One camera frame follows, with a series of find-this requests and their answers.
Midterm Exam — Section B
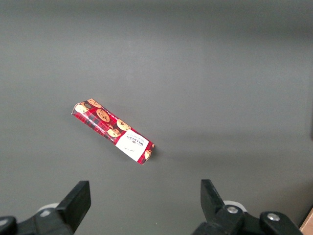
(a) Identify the red tartan cookie box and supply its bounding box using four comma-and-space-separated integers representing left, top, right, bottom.
71, 98, 156, 166

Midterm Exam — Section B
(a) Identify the wooden drawer cabinet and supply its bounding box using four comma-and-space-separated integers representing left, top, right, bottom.
299, 207, 313, 235

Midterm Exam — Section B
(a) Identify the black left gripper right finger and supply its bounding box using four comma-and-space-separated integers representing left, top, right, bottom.
193, 179, 304, 235

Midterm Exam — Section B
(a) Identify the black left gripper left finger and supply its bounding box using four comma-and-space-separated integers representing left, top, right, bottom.
0, 180, 91, 235

